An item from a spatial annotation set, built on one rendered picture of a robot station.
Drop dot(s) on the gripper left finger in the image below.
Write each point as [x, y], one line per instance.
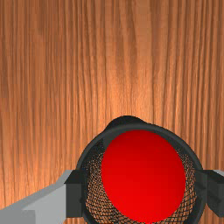
[46, 202]

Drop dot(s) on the red ball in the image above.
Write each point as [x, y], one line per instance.
[143, 176]

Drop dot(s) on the dark mesh basket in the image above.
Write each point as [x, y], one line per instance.
[93, 186]

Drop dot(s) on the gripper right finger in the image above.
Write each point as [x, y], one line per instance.
[215, 192]

